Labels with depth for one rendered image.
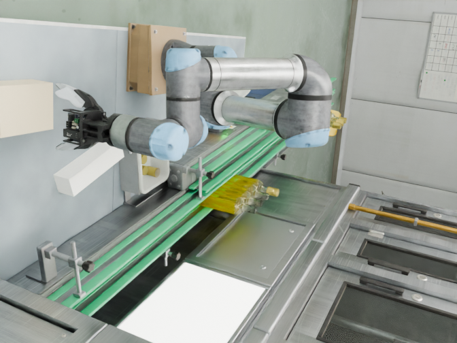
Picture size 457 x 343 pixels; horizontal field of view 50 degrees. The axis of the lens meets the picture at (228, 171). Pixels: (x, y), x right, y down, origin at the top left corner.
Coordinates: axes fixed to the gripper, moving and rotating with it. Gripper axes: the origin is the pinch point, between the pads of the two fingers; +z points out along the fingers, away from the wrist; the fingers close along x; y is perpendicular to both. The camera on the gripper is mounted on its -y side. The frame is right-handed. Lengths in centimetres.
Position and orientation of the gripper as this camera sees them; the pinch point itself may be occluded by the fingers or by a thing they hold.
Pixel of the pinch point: (58, 116)
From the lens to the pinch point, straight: 122.1
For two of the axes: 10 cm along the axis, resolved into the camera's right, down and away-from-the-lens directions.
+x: -0.9, 9.6, 2.8
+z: -8.8, -2.0, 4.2
